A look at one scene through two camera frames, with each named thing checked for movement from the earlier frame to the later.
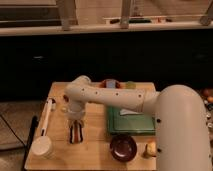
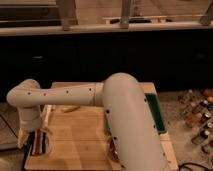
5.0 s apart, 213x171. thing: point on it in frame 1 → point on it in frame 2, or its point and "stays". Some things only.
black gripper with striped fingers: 76,133 → 38,141
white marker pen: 50,104 stays
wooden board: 86,144 stays
